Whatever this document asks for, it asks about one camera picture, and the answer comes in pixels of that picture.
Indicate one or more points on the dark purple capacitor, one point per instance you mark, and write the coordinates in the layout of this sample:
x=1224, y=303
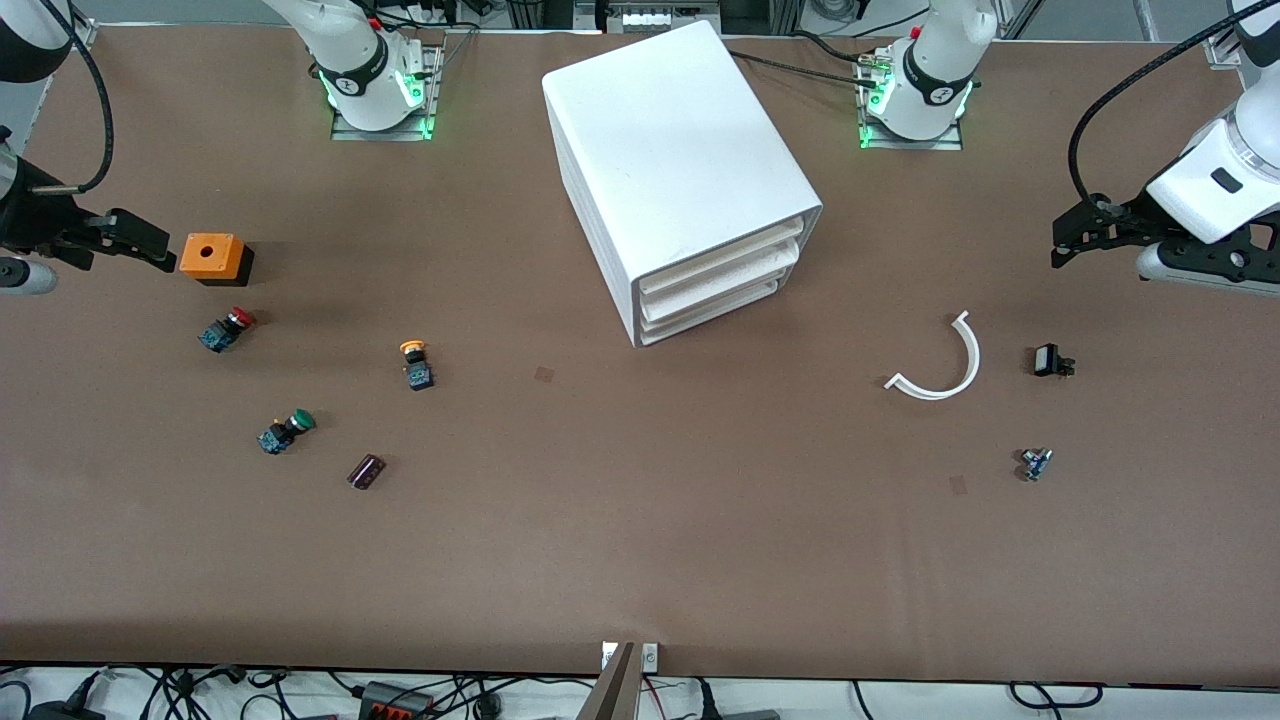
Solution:
x=366, y=472

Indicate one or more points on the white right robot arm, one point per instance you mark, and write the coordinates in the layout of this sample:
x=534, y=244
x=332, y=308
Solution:
x=360, y=60

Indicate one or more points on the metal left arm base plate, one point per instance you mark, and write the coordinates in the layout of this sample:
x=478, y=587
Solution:
x=935, y=145

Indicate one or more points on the black orange power strip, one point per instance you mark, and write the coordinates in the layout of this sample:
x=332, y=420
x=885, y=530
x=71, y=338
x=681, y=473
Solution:
x=395, y=705

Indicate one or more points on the white curved plastic bracket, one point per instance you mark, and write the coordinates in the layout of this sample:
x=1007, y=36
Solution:
x=975, y=358

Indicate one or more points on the grey camera stand post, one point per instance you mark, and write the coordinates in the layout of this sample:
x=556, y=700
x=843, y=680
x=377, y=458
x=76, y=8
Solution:
x=612, y=695

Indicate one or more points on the small chrome valve fitting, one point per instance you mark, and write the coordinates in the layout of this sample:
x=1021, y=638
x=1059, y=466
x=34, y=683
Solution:
x=1036, y=465

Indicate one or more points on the aluminium corner profile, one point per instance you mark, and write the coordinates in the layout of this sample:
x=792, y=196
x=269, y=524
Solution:
x=1220, y=50
x=85, y=32

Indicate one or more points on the white table edge bracket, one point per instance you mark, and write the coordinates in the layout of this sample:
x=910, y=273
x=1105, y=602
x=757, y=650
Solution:
x=650, y=657

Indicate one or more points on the white drawer cabinet housing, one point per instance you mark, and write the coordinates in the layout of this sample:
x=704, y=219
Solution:
x=670, y=140

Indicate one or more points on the white lowest cabinet drawer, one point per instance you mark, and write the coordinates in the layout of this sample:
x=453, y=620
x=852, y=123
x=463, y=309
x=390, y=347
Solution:
x=720, y=303

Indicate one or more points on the white middle cabinet drawer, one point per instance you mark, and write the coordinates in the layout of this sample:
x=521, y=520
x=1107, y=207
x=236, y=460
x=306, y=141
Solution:
x=720, y=281

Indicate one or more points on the black power adapter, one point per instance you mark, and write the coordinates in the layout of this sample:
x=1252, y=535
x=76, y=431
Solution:
x=60, y=712

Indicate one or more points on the white highest cabinet drawer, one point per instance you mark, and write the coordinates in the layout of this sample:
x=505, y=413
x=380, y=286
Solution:
x=720, y=257

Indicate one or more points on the red push button switch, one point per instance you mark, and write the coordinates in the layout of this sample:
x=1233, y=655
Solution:
x=222, y=332

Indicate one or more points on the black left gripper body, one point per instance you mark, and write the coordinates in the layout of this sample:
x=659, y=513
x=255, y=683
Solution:
x=1132, y=217

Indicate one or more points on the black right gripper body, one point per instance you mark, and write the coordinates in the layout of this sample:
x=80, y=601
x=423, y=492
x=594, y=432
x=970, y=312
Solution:
x=38, y=222

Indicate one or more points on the orange box with hole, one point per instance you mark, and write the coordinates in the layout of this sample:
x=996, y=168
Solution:
x=208, y=255

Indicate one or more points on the green push button switch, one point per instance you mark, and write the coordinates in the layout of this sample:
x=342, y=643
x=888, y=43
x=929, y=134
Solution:
x=285, y=432

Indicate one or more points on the grey connector device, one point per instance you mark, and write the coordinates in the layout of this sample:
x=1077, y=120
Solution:
x=650, y=18

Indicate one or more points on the orange push button switch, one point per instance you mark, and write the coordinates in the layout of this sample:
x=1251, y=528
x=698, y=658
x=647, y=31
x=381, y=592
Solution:
x=418, y=375

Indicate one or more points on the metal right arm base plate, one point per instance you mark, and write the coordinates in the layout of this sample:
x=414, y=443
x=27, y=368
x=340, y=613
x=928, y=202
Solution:
x=345, y=132

